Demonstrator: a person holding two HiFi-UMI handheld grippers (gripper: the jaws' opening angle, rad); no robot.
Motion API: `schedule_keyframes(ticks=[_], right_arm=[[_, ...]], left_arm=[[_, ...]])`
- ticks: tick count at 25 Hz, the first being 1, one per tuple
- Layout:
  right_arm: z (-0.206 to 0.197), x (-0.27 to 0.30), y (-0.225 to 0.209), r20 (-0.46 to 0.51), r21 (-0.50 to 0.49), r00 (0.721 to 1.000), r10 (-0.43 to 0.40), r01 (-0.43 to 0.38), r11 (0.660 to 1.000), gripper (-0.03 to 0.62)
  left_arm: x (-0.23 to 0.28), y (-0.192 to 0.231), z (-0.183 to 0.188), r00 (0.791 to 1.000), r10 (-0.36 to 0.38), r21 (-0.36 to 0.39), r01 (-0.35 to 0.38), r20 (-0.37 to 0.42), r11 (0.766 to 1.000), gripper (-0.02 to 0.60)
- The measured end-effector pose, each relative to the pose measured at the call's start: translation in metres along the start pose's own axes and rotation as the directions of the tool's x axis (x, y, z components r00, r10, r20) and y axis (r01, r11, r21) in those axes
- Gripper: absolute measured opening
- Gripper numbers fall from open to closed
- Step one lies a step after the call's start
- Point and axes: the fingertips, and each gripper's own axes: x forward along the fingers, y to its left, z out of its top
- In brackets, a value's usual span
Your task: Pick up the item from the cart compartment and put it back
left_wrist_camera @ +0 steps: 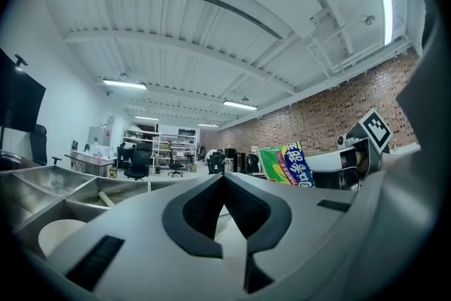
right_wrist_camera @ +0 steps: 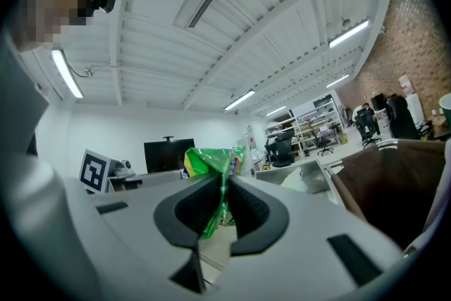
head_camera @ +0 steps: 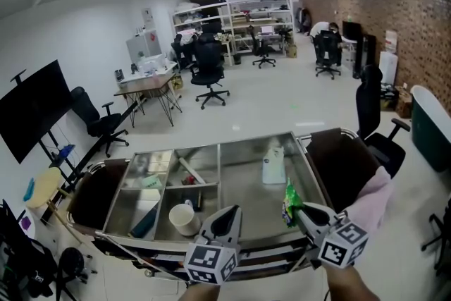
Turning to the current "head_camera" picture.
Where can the black office chair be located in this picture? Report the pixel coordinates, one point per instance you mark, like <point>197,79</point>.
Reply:
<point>260,47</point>
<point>327,47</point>
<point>368,105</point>
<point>208,56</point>
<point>89,112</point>

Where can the large black screen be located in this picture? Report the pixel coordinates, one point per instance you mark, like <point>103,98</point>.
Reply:
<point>31,112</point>

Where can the green printed paper card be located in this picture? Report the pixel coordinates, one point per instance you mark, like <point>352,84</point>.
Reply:
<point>152,182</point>

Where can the black computer monitor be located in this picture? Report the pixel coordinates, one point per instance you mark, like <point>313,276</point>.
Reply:
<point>351,31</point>

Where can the yellow box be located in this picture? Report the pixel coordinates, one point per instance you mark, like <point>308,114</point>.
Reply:
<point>177,82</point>

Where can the white boards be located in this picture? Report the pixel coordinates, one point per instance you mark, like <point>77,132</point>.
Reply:
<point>388,67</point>

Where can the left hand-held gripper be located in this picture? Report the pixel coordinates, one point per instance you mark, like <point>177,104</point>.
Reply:
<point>208,261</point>

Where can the round wooden stool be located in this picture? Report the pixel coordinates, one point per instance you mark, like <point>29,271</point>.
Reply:
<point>42,187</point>

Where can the black equipment rack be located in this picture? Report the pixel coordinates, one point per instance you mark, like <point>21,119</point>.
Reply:
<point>24,264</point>

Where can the pink cloth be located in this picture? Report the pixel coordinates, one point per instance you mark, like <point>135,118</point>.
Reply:
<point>371,201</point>

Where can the small blue device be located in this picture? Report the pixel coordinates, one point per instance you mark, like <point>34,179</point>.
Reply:
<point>66,151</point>

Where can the small white round table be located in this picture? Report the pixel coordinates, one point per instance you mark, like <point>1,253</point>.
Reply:
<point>32,234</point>

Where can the white desk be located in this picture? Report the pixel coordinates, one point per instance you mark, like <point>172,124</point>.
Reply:
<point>141,77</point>

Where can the black round stool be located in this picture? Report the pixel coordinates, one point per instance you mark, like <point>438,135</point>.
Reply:
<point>72,261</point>

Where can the black chair base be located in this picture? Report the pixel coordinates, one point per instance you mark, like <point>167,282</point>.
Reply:
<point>438,243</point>

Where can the red and white poster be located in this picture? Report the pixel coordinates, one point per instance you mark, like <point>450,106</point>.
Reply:
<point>391,41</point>

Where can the purple hexagonal block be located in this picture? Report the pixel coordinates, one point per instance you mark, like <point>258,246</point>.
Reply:
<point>26,223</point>

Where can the beige stick tool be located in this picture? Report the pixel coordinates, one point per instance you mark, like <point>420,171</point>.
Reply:
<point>191,171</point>

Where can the white shelving unit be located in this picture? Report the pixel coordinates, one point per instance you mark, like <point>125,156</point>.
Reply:
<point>260,16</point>
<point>201,16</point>

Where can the teal cloth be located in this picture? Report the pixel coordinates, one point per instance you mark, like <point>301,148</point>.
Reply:
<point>29,189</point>

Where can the green snack packet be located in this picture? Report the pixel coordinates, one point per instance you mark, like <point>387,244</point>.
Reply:
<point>290,201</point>

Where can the white ceramic mug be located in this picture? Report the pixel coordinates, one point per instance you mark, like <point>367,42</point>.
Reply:
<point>183,220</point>

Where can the small cardboard box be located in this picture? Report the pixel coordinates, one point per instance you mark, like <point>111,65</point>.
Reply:
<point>291,51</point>

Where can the tall black cabinet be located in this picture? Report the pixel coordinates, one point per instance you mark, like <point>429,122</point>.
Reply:
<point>365,56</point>

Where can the brown cardboard box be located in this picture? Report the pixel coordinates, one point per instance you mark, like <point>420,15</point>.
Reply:
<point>403,104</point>

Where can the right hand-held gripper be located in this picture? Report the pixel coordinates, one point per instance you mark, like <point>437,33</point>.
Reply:
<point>343,245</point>

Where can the steel compartment tray cart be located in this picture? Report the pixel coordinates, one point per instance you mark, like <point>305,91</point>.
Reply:
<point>243,208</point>

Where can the person's left forearm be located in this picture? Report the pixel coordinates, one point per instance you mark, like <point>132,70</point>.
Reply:
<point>199,294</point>

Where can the red small object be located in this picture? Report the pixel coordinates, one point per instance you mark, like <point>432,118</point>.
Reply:
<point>188,180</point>

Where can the grey cabinet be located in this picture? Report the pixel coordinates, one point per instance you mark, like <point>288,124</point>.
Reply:
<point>142,46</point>

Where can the person's right forearm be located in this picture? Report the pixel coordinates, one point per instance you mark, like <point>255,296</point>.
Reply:
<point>349,285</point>

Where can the black screen stand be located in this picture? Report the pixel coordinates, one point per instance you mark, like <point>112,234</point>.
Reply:
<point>53,158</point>

